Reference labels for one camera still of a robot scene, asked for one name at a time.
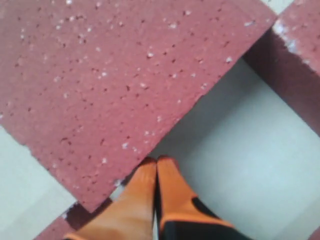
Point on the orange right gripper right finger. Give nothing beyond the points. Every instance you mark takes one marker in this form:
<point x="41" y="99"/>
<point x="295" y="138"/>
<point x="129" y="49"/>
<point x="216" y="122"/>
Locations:
<point x="178" y="216"/>

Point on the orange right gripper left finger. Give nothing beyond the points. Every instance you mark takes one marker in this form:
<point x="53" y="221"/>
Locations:
<point x="131" y="215"/>

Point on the red brick angled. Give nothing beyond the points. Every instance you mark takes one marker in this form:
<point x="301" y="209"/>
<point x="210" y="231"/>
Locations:
<point x="92" y="86"/>

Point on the red brick second row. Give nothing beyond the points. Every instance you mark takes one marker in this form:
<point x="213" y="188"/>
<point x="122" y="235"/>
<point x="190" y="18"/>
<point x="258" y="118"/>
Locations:
<point x="315" y="235"/>

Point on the red brick placed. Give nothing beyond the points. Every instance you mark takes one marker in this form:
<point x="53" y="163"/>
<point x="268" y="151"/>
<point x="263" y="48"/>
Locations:
<point x="71" y="220"/>

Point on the red brick back left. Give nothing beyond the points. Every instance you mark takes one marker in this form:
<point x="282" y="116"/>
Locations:
<point x="287" y="58"/>

